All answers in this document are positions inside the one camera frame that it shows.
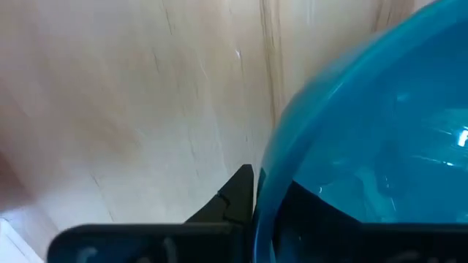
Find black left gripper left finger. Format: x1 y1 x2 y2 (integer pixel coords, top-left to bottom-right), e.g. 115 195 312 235
185 164 255 226

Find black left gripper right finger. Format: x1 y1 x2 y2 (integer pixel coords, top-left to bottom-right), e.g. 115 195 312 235
273 180 363 226

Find teal plastic bowl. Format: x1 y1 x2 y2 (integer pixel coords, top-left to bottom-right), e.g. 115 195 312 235
252 0 468 263

